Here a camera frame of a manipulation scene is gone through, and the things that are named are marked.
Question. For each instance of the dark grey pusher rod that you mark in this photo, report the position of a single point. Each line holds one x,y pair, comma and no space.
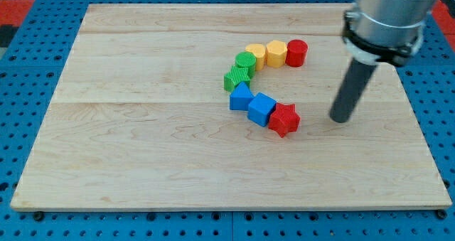
354,83

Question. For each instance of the yellow hexagon block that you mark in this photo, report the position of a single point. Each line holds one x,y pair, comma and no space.
276,53

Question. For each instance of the blue cube block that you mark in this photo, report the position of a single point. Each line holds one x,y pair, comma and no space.
260,109

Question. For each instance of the yellow heart block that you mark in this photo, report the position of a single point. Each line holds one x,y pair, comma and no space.
259,52

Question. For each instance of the blue triangle block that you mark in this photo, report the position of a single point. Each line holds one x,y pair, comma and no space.
241,97

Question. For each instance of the red cylinder block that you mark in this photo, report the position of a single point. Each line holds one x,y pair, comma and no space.
296,52

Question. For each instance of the wooden board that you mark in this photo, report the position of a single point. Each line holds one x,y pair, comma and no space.
139,120

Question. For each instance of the green star block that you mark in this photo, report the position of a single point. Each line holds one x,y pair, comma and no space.
234,77

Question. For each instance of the green cylinder block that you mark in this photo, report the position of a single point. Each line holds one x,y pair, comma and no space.
246,60

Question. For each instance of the red star block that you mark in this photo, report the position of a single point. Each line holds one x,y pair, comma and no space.
284,119

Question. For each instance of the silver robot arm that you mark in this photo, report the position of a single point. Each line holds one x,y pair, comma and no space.
385,31

